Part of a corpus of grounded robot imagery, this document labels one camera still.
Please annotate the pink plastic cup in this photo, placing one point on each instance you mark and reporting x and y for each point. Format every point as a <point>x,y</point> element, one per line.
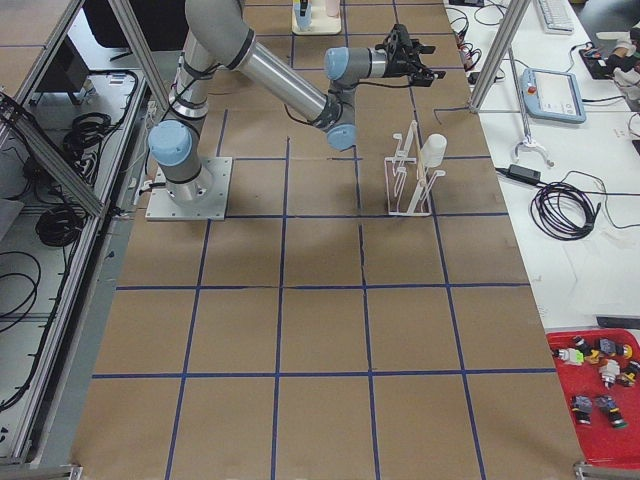
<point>332,8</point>

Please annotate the cream plastic tray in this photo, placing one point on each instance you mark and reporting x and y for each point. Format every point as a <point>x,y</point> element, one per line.
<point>321,24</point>

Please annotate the pale green plastic cup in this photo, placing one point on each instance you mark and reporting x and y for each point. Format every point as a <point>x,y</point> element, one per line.
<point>433,150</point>

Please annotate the black power adapter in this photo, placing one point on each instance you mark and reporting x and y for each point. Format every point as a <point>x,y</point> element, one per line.
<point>524,174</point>

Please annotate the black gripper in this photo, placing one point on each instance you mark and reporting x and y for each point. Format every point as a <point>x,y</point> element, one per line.
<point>397,65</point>

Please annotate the blue teach pendant tablet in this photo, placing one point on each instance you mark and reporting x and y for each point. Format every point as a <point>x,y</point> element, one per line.
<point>552,95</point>

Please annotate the red parts tray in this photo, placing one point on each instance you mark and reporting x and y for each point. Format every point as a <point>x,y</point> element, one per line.
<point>599,374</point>

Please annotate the white keyboard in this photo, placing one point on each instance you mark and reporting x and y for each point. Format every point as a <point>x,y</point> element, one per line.
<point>554,16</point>

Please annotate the aluminium frame post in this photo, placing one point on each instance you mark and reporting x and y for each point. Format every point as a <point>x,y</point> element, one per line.
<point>501,42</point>

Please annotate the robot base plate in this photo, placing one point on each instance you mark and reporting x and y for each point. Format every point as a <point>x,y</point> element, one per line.
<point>206,197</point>

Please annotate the white wire cup rack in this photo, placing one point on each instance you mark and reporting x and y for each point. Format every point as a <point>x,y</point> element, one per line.
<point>408,183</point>

